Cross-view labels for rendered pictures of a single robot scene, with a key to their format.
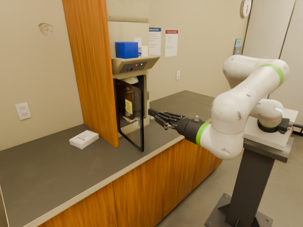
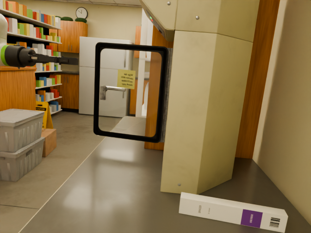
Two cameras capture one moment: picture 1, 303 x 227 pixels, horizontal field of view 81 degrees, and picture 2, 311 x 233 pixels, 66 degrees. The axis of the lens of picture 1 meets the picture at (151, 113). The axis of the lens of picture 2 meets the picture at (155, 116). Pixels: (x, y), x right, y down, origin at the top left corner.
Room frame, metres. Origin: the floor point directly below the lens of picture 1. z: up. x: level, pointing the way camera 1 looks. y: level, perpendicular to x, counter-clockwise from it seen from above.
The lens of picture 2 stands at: (1.80, -0.47, 1.32)
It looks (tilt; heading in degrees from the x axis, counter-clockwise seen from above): 12 degrees down; 136
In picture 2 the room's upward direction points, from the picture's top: 5 degrees clockwise
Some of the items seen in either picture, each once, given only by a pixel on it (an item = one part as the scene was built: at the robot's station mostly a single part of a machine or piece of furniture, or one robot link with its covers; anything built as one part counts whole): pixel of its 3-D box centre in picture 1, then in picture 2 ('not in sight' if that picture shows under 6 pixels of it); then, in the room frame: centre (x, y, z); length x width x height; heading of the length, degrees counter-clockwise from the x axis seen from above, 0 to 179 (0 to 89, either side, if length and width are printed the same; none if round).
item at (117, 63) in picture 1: (137, 64); (158, 20); (1.19, 0.09, 1.46); 0.32 x 0.12 x 0.10; 133
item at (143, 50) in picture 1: (142, 51); not in sight; (1.22, 0.06, 1.54); 0.05 x 0.05 x 0.06; 40
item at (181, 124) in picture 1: (180, 124); (34, 58); (0.65, -0.12, 1.30); 0.09 x 0.08 x 0.07; 43
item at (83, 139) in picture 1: (84, 138); not in sight; (1.08, 0.48, 0.96); 0.16 x 0.12 x 0.04; 151
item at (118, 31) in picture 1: (122, 79); (208, 66); (1.32, 0.22, 1.33); 0.32 x 0.25 x 0.77; 133
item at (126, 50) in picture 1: (126, 49); not in sight; (1.14, 0.15, 1.56); 0.10 x 0.10 x 0.09; 43
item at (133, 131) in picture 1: (128, 114); (128, 93); (0.99, 0.14, 1.19); 0.30 x 0.01 x 0.40; 37
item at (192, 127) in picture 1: (196, 129); (18, 55); (0.60, -0.17, 1.31); 0.09 x 0.06 x 0.12; 133
